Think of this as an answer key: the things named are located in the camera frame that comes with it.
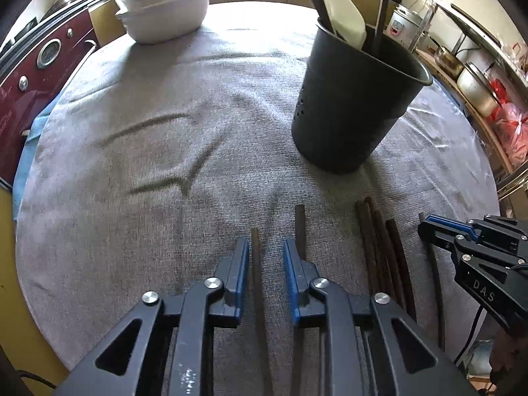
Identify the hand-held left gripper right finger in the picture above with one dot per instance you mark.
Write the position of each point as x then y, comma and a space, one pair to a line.
291, 272

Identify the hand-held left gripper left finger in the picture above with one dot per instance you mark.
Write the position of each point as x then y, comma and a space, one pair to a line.
241, 264

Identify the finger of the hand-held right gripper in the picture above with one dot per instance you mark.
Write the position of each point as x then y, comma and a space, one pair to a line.
443, 237
501, 231

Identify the black utensil holder cup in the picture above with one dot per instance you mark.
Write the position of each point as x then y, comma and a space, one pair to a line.
354, 103

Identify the metal storage rack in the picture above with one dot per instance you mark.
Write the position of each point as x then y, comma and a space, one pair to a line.
482, 132

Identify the red plastic bags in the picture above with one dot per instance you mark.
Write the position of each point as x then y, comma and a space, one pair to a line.
511, 128

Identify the grey tablecloth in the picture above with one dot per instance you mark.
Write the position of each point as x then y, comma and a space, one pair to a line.
185, 152

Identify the steel pot with lid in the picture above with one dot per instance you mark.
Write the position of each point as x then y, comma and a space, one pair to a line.
476, 86

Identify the small steel kettle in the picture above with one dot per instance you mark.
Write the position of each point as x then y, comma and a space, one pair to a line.
447, 61

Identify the small white rice cooker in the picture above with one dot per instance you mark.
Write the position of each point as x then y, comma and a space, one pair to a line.
400, 24

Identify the blue cloth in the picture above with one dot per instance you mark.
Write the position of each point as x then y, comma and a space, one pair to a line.
37, 123

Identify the white ceramic bowl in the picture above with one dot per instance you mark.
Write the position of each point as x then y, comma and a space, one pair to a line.
165, 16

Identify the maroon built-in oven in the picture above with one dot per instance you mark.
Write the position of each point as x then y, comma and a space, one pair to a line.
37, 90

